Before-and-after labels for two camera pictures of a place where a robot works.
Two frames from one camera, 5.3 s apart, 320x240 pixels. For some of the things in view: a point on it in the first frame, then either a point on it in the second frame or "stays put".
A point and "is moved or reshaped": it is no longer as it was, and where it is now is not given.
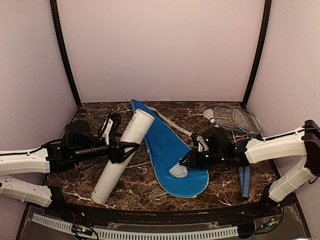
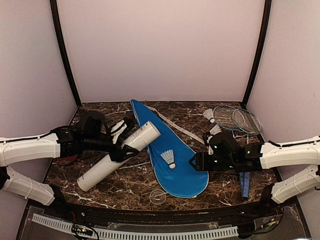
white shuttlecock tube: x=139 y=123 is moved or reshaped
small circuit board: x=81 y=229 stays put
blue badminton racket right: x=247 y=122 stays put
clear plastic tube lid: x=157 y=197 stays put
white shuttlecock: x=178 y=171 -> x=168 y=156
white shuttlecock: x=209 y=114 stays put
